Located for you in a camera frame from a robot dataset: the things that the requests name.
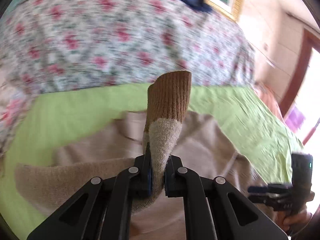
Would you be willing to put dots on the lime green bed sheet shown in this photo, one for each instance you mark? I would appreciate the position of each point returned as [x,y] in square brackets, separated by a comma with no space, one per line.
[55,119]

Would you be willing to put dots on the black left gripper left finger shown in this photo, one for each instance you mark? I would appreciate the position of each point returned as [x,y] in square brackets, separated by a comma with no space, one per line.
[101,209]

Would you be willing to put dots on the beige knitted sweater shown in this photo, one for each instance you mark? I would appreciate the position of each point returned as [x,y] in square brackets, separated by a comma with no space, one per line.
[166,127]

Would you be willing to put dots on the red floral white quilt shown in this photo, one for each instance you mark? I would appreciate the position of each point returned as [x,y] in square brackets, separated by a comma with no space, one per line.
[52,46]

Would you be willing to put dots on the brown wooden door frame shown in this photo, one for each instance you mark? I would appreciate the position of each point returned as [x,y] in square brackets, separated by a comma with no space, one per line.
[309,42]

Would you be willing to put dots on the person's right hand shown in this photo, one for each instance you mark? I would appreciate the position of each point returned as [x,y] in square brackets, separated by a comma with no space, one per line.
[293,222]

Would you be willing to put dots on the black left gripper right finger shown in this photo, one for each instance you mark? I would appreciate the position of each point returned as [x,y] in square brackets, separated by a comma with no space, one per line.
[214,208]

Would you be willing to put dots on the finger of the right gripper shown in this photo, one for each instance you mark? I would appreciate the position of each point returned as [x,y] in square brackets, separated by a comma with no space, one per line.
[259,194]

